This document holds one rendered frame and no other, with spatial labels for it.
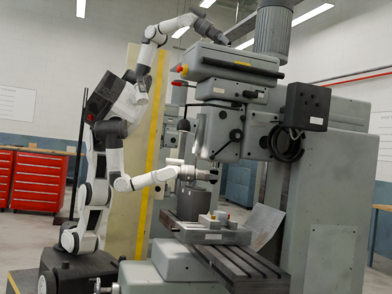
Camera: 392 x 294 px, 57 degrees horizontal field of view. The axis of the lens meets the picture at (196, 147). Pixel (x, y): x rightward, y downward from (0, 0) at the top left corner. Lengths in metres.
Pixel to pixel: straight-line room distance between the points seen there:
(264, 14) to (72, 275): 1.77
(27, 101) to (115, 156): 9.08
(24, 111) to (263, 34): 9.32
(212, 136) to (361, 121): 0.92
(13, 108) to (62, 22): 2.71
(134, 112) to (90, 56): 9.08
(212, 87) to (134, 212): 2.09
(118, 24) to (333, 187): 9.86
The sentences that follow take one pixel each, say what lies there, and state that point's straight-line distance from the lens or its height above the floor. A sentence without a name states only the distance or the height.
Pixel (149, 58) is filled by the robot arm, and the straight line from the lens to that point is 2.20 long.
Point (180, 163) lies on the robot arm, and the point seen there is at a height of 1.28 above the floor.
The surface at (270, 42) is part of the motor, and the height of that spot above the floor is 1.97.
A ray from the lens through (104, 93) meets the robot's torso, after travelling 1.98.
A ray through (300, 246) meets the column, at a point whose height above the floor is 0.93.
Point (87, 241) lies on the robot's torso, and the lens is 2.44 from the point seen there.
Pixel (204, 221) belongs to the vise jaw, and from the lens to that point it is 1.79.
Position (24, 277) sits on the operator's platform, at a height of 0.40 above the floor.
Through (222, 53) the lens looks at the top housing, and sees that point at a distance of 1.85.
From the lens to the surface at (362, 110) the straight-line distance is 2.32.
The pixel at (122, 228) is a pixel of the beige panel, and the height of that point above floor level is 0.52.
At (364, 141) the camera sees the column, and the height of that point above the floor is 1.51.
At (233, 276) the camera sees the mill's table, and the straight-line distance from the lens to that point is 1.43.
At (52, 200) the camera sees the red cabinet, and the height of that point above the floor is 0.27.
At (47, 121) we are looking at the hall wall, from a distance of 10.83.
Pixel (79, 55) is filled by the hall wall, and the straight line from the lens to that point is 11.03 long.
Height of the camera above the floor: 1.36
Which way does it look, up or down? level
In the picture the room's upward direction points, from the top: 7 degrees clockwise
